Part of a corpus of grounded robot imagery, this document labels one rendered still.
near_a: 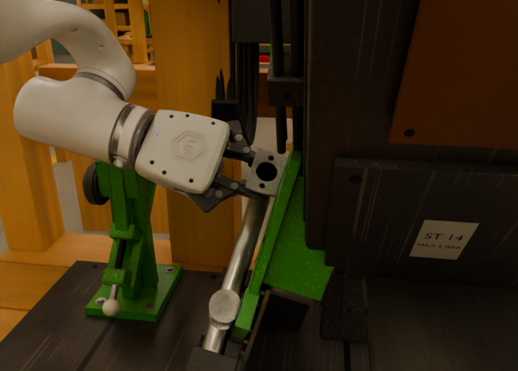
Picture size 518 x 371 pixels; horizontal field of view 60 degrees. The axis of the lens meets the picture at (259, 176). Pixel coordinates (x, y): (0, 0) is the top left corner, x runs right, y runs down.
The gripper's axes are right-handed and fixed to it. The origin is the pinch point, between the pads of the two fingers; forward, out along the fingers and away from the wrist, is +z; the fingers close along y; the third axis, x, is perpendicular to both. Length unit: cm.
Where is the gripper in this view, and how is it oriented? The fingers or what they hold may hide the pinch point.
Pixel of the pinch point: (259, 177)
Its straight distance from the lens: 58.1
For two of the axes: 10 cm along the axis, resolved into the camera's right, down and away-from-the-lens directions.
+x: -0.8, 3.5, 9.3
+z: 9.5, 3.0, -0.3
